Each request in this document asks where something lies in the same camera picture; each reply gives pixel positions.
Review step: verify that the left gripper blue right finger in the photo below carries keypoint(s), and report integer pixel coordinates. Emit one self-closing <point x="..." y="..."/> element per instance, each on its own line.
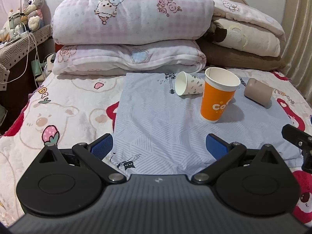
<point x="216" y="146"/>

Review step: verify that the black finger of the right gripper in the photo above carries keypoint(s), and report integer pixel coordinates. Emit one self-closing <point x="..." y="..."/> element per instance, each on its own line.
<point x="297" y="137"/>

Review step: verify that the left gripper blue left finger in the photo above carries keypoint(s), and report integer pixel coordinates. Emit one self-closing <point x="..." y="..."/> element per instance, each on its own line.
<point x="101" y="146"/>

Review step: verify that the orange paper cup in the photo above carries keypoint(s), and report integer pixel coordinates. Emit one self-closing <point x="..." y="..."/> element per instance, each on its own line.
<point x="219" y="88"/>

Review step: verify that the pink beige cylindrical cup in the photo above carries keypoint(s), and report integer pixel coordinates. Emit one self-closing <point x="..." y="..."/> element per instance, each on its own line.
<point x="258" y="92"/>

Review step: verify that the white floral paper cup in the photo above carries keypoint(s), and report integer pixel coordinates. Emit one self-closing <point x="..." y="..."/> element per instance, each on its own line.
<point x="187" y="84"/>

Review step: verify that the cartoon bear bed sheet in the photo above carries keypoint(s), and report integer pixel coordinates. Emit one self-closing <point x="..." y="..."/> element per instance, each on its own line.
<point x="69" y="109"/>

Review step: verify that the grey blue patterned cloth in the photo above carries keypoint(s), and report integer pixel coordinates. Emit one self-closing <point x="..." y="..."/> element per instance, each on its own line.
<point x="160" y="133"/>

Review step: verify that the cream brown folded blanket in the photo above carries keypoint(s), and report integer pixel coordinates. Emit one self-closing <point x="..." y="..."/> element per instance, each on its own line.
<point x="240" y="45"/>

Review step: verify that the beige pleated curtain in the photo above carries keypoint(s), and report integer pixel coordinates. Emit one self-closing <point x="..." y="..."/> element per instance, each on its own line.
<point x="296" y="51"/>

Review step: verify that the patterned bedside table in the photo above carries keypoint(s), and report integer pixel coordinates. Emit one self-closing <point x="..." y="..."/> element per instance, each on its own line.
<point x="14" y="52"/>

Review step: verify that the pink checked folded quilt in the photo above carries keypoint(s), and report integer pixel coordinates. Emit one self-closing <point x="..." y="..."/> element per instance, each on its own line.
<point x="112" y="37"/>

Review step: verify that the grey bunny plush toy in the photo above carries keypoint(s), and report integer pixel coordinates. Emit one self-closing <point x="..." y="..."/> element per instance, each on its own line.
<point x="32" y="9"/>

